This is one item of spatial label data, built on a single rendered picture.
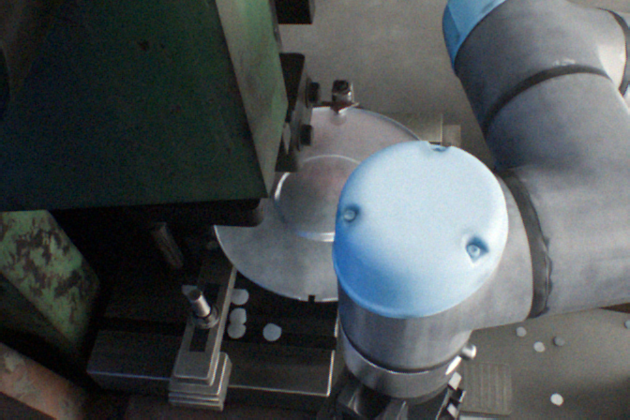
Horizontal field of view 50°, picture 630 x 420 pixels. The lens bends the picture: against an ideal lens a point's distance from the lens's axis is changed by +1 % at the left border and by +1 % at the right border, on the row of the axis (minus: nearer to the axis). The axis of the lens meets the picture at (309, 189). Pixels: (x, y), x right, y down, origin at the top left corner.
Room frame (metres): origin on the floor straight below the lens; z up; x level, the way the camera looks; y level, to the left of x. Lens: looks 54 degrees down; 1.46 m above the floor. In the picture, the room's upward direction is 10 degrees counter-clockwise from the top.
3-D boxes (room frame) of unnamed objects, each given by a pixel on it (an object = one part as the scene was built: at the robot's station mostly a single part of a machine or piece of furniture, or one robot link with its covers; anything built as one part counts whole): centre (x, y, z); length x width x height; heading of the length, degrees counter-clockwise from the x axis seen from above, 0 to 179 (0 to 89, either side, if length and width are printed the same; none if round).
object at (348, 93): (0.65, -0.07, 0.75); 0.03 x 0.03 x 0.10; 74
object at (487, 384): (0.48, -0.03, 0.14); 0.59 x 0.10 x 0.05; 74
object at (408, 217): (0.16, -0.05, 1.17); 0.09 x 0.08 x 0.11; 91
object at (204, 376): (0.35, 0.15, 0.76); 0.17 x 0.06 x 0.10; 164
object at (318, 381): (0.52, 0.10, 0.68); 0.45 x 0.30 x 0.06; 164
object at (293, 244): (0.48, -0.02, 0.78); 0.29 x 0.29 x 0.01
